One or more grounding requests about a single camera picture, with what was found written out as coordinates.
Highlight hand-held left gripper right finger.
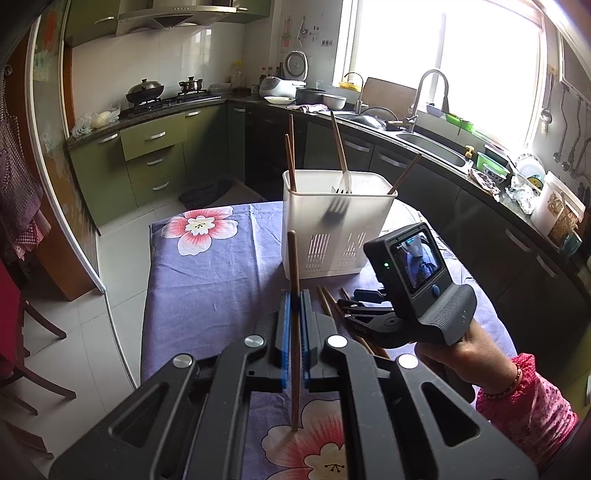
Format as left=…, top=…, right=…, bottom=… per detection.
left=301, top=291, right=541, bottom=480

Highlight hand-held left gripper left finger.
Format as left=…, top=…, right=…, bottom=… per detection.
left=48, top=291, right=293, bottom=480

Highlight bundle of wooden chopsticks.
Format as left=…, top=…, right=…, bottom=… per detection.
left=316, top=285, right=391, bottom=361

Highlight white plastic utensil holder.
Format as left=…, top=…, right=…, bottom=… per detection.
left=281, top=169, right=399, bottom=281

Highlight black fork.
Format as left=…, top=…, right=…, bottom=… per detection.
left=323, top=185, right=351, bottom=221

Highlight person's right forearm pink sleeve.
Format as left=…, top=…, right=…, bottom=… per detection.
left=475, top=353, right=580, bottom=468

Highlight person's right hand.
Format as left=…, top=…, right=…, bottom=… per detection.
left=413, top=330, right=522, bottom=403

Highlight dark lower kitchen cabinets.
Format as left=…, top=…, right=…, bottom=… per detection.
left=226, top=100, right=591, bottom=352

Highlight purple floral tablecloth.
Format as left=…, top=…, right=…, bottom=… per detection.
left=141, top=203, right=518, bottom=480

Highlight patterned cloth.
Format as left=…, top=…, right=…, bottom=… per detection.
left=468, top=167, right=502, bottom=200

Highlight steel sink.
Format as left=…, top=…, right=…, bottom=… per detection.
left=396, top=131, right=467, bottom=168

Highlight green drain basket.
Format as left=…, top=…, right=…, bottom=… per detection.
left=475, top=151, right=513, bottom=185

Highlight crumpled clear plastic bag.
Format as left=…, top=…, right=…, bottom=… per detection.
left=505, top=184, right=539, bottom=216

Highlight green plastic containers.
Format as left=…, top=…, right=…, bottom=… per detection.
left=445, top=113, right=476, bottom=134

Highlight white plastic jar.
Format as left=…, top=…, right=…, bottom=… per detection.
left=531, top=172, right=585, bottom=246

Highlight dark wok in sink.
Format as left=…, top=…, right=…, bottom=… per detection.
left=348, top=107, right=394, bottom=131

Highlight stacked white plates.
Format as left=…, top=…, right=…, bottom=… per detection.
left=514, top=152, right=547, bottom=184

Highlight dark floor mat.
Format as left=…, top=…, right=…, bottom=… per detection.
left=178, top=178, right=234, bottom=210

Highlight wooden cutting board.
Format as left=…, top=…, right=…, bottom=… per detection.
left=362, top=77, right=419, bottom=117

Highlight steel kitchen faucet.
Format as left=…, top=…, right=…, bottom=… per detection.
left=405, top=69, right=450, bottom=134

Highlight black cooking pot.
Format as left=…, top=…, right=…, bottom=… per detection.
left=295, top=88, right=328, bottom=106

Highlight hanging metal ladle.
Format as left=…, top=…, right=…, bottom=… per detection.
left=540, top=73, right=554, bottom=137

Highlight window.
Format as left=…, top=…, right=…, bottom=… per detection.
left=333, top=0, right=550, bottom=148

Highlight green lower cabinets with drawers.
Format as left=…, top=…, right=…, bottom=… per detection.
left=68, top=104, right=230, bottom=228

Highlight white rice cooker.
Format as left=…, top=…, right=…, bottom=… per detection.
left=259, top=50, right=308, bottom=99

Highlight gas stove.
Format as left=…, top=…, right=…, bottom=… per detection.
left=121, top=91, right=223, bottom=117

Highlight black wok with lid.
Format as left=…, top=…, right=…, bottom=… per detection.
left=126, top=78, right=165, bottom=105

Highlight red chair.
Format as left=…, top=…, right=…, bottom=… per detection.
left=0, top=258, right=77, bottom=416

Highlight white plastic bags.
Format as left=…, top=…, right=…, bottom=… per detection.
left=71, top=103, right=123, bottom=139

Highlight sliding glass door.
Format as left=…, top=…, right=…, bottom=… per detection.
left=24, top=13, right=112, bottom=306

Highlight checkered apron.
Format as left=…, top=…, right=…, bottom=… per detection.
left=0, top=65, right=52, bottom=260

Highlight steel range hood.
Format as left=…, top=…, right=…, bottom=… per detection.
left=115, top=0, right=273, bottom=37

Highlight red bead bracelet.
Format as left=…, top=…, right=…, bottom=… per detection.
left=480, top=362, right=523, bottom=399

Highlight small wall hangings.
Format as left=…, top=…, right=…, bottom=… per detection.
left=280, top=16, right=334, bottom=49

